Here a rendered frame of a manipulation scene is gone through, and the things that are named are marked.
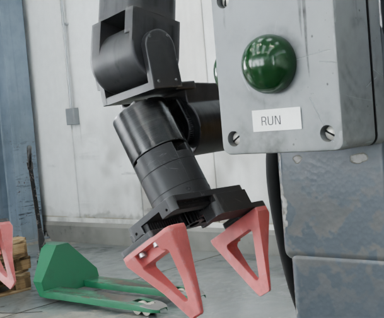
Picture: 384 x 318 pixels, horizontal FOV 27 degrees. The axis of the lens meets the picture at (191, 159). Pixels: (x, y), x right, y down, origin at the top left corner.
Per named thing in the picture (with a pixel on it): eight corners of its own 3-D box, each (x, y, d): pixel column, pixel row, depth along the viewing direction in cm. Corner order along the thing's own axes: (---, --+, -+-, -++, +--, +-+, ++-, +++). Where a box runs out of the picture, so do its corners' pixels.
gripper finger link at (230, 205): (304, 273, 74) (258, 186, 76) (258, 288, 68) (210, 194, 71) (255, 303, 78) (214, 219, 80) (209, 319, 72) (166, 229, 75)
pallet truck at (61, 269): (8, 297, 610) (-6, 148, 604) (64, 282, 650) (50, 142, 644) (155, 319, 503) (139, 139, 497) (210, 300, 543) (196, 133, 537)
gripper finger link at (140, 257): (259, 288, 68) (212, 194, 71) (205, 305, 63) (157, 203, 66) (210, 318, 72) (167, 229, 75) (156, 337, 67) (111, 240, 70)
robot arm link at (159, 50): (88, 53, 78) (142, 28, 72) (173, 49, 86) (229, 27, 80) (111, 171, 78) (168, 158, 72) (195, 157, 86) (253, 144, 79)
